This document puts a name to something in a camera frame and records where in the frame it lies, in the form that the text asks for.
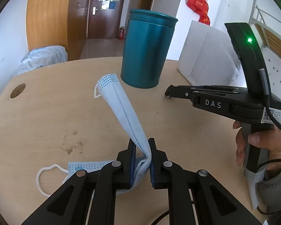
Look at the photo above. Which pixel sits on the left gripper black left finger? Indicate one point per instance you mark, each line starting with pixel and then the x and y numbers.
pixel 88 198

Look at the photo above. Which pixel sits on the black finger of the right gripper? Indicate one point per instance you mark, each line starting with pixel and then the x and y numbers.
pixel 179 92
pixel 220 88

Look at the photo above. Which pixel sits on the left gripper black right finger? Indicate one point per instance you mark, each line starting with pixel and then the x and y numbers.
pixel 195 197

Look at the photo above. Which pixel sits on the grey sleeve forearm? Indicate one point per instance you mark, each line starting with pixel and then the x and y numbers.
pixel 270 192

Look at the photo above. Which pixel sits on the person's right hand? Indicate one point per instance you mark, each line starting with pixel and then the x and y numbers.
pixel 270 140

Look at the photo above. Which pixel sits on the white foam box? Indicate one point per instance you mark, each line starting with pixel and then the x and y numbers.
pixel 208 58

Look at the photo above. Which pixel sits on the teal cylindrical canister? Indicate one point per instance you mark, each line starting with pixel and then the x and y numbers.
pixel 147 42

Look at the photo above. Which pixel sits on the red fire extinguisher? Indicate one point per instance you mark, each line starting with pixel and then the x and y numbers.
pixel 121 35

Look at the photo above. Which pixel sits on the red hanging bag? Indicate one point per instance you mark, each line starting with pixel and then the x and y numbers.
pixel 201 8

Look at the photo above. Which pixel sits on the dark brown entrance door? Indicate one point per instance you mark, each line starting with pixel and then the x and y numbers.
pixel 104 19

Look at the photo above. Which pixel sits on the light blue bedding bundle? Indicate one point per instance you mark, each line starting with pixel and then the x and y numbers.
pixel 42 57

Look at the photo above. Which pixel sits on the light wooden wardrobe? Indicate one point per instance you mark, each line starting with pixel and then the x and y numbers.
pixel 46 23

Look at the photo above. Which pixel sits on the metal bunk bed frame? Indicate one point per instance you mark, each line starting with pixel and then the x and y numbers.
pixel 268 28

